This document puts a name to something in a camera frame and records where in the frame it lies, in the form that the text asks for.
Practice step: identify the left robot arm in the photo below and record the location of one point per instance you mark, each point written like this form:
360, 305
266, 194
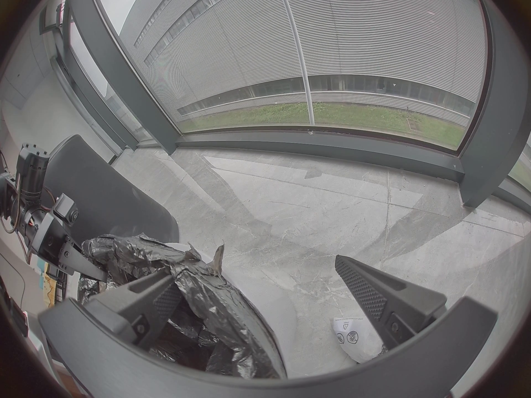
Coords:
34, 164

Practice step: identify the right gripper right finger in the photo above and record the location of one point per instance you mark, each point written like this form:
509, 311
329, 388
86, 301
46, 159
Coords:
398, 301

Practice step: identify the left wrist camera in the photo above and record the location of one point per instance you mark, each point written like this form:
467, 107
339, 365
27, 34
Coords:
66, 212

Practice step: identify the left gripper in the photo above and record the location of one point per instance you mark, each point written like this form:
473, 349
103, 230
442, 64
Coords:
52, 238

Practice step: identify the window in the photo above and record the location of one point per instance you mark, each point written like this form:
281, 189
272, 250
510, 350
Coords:
332, 149

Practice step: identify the dark grey round chair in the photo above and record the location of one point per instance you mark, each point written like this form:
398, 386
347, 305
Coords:
103, 189

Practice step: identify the white printed paper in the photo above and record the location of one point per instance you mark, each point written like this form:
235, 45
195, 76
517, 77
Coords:
356, 342

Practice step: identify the white trash bin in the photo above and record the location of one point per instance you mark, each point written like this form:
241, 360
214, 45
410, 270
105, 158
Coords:
273, 326

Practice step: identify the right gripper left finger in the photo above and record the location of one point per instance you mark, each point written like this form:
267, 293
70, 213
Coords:
132, 305

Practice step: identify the black plastic bag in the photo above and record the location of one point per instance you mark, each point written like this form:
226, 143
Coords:
215, 297

